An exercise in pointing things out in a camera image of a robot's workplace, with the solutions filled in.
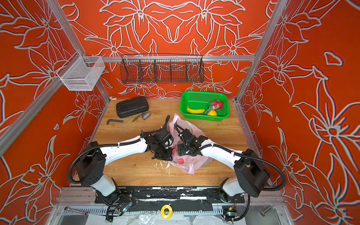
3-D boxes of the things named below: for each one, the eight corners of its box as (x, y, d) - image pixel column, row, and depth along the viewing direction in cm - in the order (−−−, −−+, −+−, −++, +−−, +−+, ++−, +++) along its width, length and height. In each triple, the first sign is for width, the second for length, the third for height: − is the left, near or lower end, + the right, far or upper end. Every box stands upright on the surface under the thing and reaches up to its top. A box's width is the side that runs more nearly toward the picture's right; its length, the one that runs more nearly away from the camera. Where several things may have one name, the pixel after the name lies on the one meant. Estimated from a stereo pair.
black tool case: (118, 119, 107) (116, 115, 103) (117, 106, 116) (115, 102, 112) (149, 110, 112) (148, 106, 108) (146, 99, 121) (145, 95, 117)
